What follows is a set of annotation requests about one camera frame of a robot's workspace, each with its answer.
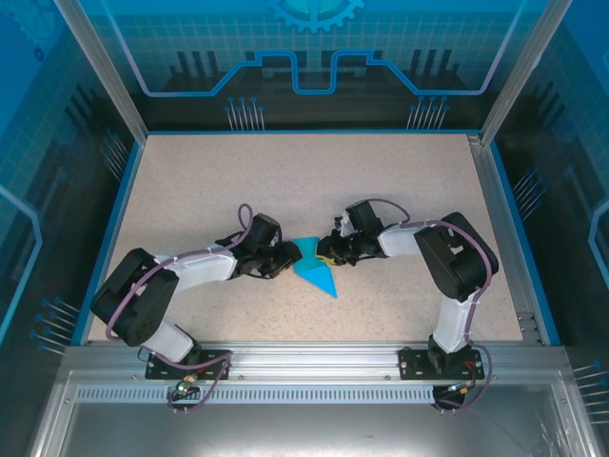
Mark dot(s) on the blue paper sheet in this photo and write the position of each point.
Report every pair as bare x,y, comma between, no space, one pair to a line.
314,276

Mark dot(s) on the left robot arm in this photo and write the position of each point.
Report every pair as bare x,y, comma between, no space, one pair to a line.
143,323

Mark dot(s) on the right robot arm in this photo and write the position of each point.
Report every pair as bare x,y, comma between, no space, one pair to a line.
457,271

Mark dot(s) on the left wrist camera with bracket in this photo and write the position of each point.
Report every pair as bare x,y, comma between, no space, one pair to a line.
275,238

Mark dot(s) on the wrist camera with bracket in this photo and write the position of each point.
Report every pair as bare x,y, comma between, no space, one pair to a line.
275,238
345,226

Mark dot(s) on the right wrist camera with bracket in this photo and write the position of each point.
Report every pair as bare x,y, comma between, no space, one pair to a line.
345,226

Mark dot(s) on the aluminium mounting rail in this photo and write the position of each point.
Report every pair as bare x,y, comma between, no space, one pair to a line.
309,354

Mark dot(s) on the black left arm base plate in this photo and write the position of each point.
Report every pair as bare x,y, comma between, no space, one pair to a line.
209,354

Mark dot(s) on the aluminium side rail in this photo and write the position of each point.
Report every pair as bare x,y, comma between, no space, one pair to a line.
490,190

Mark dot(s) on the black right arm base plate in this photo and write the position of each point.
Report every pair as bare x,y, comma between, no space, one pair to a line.
411,364

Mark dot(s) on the metal tray frame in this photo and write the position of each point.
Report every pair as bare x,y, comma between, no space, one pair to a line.
304,433

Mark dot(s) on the aluminium frame post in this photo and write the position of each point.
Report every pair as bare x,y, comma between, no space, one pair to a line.
518,81
109,81

